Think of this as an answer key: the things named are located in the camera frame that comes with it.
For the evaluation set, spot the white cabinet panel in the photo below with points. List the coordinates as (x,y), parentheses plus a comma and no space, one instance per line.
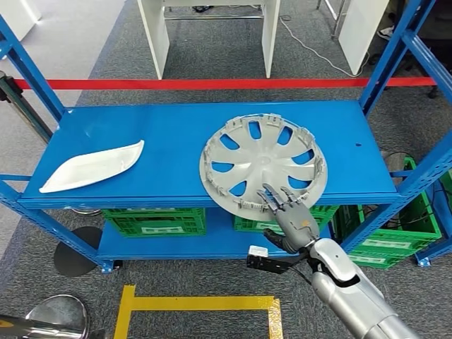
(360,32)

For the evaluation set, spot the white desk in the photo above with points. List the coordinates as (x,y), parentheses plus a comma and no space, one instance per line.
(152,37)

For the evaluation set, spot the grey cylinder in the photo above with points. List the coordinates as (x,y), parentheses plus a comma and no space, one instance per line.
(395,166)

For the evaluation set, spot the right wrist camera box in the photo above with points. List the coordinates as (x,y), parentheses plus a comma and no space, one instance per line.
(259,262)

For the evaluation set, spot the red barrier belt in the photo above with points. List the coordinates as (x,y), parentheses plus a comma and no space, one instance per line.
(211,84)

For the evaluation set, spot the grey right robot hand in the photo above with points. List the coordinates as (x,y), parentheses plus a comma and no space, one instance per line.
(296,224)

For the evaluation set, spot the person's foot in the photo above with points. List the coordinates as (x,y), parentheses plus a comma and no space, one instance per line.
(385,32)

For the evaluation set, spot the black stanchion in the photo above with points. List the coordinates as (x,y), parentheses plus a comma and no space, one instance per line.
(75,255)

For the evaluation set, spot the grey plastic wheel hubcap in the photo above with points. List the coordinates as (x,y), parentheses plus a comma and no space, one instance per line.
(247,159)

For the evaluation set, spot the chrome stanchion base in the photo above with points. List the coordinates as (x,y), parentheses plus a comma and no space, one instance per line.
(86,211)

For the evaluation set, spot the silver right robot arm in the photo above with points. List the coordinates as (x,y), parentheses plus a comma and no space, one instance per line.
(353,299)

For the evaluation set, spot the white curved plastic panel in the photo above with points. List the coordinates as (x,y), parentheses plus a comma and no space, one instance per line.
(91,166)

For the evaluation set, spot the chrome chair leg frame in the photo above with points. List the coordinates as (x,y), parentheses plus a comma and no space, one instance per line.
(337,23)

